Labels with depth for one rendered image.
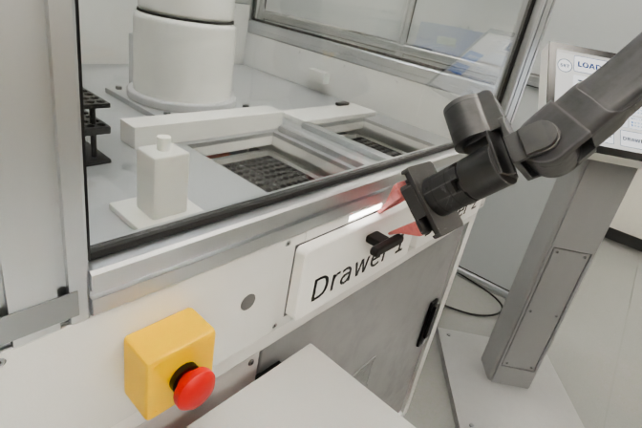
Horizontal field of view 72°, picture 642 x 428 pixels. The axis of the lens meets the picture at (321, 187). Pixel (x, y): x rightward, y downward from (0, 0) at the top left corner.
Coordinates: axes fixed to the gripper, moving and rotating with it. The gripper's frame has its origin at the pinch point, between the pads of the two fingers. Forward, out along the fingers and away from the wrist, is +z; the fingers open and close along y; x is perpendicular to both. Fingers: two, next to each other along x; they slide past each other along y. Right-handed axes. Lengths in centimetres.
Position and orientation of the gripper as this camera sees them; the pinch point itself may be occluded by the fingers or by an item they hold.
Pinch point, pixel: (389, 220)
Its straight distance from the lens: 68.2
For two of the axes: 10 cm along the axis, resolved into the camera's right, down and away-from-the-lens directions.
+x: -6.8, 1.8, -7.1
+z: -6.0, 4.1, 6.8
